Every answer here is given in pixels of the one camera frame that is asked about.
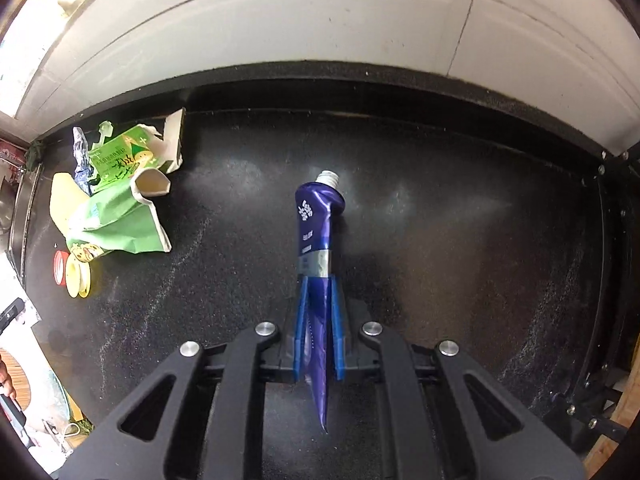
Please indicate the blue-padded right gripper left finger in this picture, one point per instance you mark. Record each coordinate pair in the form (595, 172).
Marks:
(200, 413)

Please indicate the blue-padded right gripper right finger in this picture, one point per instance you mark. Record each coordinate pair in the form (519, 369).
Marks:
(440, 414)

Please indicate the purple squeezed tube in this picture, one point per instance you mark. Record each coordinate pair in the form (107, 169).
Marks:
(319, 334)

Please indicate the silver foil wrapper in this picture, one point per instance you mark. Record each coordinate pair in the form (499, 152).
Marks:
(84, 170)

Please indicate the person's hand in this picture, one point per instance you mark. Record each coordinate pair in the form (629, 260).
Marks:
(6, 381)

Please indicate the red lid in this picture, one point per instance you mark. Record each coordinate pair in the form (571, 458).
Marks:
(59, 267)

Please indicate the green paper bag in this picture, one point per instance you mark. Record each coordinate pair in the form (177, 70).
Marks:
(120, 218)

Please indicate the green torn carton box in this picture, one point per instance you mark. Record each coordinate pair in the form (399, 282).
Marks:
(116, 157)

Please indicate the stainless steel sink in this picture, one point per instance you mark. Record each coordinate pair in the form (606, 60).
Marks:
(16, 211)

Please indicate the dark green cloth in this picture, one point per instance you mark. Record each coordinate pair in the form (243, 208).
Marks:
(34, 155)

